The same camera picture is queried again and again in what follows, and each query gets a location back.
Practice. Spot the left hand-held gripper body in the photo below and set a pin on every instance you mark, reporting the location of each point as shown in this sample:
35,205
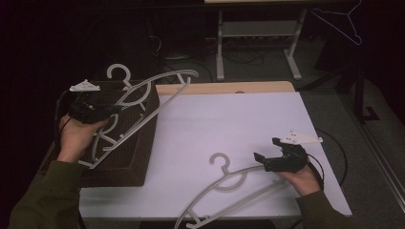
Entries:
86,109

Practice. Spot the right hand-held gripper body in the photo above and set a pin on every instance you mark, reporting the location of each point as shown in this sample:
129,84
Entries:
286,162

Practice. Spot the brown wicker basket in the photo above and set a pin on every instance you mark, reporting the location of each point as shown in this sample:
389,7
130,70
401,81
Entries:
133,149

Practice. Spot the grey plastic hanger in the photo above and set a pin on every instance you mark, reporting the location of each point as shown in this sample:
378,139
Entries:
159,77
223,181

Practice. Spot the person's right hand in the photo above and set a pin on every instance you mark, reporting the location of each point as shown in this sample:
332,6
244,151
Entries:
302,183

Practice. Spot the person's left hand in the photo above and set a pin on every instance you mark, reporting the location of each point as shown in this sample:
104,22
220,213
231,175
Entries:
74,136

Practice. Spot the white table mat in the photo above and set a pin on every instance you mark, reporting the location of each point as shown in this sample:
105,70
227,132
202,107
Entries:
207,127

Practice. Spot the white power strip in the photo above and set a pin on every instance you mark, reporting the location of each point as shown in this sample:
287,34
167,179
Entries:
177,58

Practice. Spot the black metal stand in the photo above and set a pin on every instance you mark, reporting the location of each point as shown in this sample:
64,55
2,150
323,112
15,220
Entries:
359,95

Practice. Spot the white metal desk frame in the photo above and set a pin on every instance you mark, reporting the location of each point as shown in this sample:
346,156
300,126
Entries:
219,47

